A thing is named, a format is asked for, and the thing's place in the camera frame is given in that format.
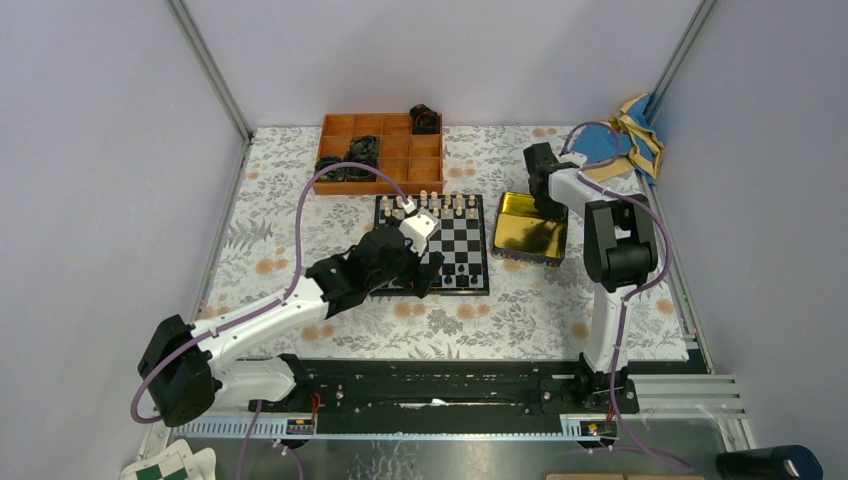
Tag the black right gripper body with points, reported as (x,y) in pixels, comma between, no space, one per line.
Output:
(549,207)

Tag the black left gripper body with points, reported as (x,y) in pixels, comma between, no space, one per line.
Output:
(403,272)

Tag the gold tin of black pieces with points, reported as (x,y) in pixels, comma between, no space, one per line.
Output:
(523,234)

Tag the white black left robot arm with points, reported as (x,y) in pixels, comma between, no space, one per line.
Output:
(188,369)

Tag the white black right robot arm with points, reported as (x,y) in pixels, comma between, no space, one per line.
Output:
(619,247)

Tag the black silver chess board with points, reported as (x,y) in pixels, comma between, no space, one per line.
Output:
(461,238)

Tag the black green coil left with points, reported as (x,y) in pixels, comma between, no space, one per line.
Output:
(335,175)

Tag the orange compartment tray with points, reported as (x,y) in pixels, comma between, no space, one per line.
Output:
(413,162)

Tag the blue yellow cloth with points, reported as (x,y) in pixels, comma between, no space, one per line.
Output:
(623,144)

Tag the black coil middle compartment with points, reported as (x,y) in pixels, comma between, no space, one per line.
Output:
(363,150)

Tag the black coil compartment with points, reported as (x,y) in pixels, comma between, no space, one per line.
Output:
(424,121)
(363,150)

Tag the floral table mat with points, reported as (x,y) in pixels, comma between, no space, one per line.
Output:
(532,311)

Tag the black coil top compartment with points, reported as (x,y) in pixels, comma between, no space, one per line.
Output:
(424,121)

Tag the green white checkered paper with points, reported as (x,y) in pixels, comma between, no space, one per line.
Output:
(176,462)

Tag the black cylinder bottom right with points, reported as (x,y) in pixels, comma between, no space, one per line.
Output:
(786,462)

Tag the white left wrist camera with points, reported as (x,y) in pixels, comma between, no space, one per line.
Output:
(419,226)

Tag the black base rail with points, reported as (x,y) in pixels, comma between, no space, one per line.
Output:
(358,397)

